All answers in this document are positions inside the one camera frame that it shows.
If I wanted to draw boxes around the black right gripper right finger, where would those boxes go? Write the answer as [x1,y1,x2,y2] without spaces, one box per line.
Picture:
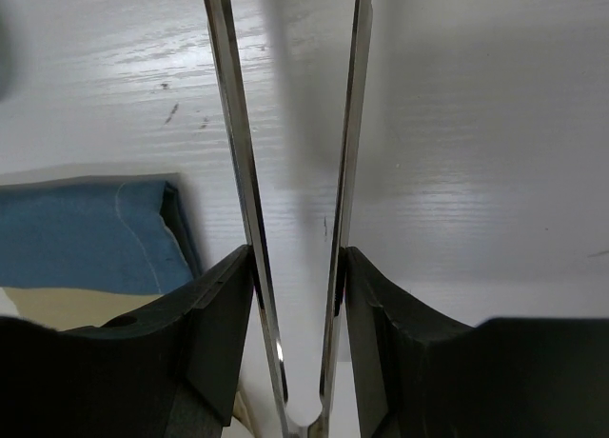
[344,248,608,437]

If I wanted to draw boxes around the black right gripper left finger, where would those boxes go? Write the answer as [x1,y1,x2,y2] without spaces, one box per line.
[1,246,252,437]

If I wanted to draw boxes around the silver metal tongs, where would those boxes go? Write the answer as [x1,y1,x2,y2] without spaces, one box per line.
[204,0,373,437]

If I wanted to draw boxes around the blue beige checkered placemat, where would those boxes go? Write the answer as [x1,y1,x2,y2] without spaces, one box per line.
[1,175,205,329]

